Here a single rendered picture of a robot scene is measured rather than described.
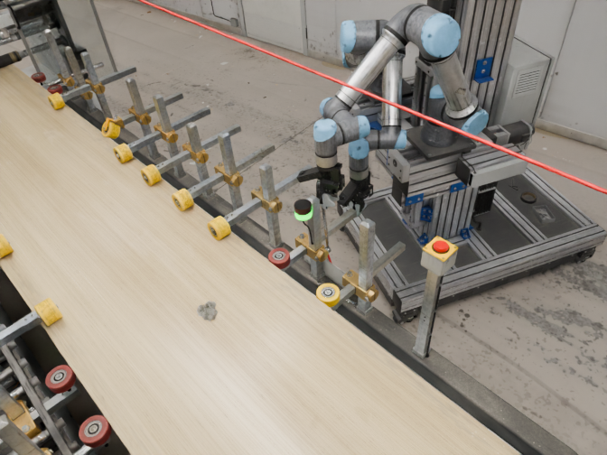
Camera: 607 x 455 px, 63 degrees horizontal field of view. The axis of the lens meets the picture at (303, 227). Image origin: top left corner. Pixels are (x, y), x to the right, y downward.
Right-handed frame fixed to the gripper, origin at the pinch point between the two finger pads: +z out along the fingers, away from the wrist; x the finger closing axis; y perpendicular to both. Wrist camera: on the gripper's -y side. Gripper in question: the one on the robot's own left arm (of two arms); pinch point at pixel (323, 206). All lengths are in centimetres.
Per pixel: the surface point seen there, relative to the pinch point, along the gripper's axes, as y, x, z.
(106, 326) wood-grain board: -48, -70, 11
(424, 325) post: 47, -28, 14
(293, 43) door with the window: -181, 320, 84
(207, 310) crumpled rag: -20, -53, 9
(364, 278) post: 23.0, -19.0, 11.1
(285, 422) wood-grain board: 21, -75, 12
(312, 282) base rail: -1.4, -11.6, 31.0
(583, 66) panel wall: 85, 248, 44
